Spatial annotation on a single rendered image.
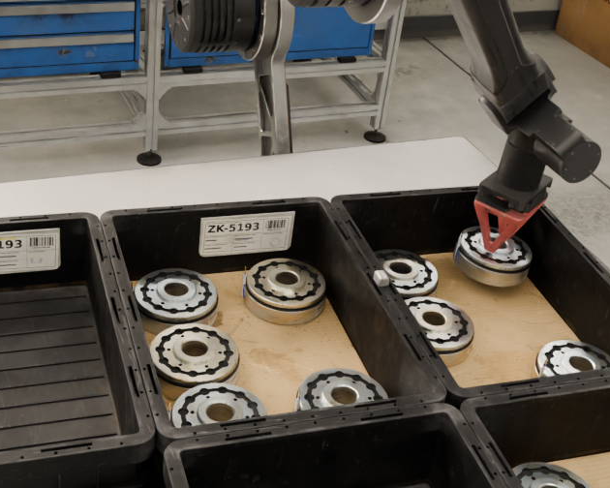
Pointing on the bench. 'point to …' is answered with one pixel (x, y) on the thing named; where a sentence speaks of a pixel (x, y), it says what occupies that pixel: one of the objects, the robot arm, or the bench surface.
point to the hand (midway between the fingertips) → (498, 239)
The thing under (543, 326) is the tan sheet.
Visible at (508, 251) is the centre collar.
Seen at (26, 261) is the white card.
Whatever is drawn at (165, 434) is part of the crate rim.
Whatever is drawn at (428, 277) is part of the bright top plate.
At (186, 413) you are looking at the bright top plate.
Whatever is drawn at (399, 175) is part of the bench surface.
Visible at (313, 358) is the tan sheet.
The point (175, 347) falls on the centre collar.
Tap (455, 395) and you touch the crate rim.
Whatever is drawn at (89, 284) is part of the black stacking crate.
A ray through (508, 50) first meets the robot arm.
